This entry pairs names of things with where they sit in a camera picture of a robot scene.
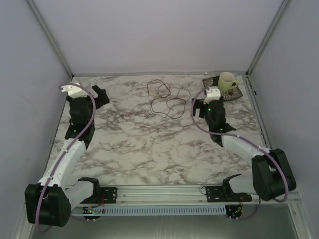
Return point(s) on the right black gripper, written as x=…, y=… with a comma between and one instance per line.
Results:
x=199, y=103

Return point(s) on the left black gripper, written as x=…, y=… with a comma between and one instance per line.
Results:
x=102, y=98

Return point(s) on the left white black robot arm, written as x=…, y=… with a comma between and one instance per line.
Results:
x=77, y=140

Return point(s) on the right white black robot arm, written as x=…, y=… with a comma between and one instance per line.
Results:
x=271, y=173

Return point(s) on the light green mug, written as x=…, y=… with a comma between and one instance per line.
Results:
x=227, y=82

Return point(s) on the black floral square plate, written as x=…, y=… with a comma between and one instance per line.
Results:
x=232, y=94

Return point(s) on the right black circuit board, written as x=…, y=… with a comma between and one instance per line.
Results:
x=234, y=212

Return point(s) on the left green circuit board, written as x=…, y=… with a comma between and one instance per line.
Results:
x=93, y=210

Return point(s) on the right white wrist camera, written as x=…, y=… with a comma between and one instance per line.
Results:
x=212, y=93

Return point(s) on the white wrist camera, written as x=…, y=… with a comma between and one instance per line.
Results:
x=73, y=90
x=212, y=93

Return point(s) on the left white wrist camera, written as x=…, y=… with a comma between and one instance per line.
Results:
x=73, y=90

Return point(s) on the left aluminium frame post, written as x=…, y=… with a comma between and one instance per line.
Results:
x=50, y=37

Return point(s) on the aluminium frame post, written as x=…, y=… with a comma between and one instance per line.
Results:
x=50, y=37
x=268, y=36

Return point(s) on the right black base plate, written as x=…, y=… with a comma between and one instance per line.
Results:
x=216, y=194

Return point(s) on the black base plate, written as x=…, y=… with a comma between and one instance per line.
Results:
x=216, y=194
x=107, y=195

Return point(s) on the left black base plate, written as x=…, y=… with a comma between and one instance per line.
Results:
x=107, y=195

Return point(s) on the aluminium front rail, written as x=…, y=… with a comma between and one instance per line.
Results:
x=134, y=195

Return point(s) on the blue slotted cable duct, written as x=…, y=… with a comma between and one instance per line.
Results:
x=186, y=210

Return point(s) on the right aluminium frame post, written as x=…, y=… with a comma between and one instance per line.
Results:
x=268, y=36

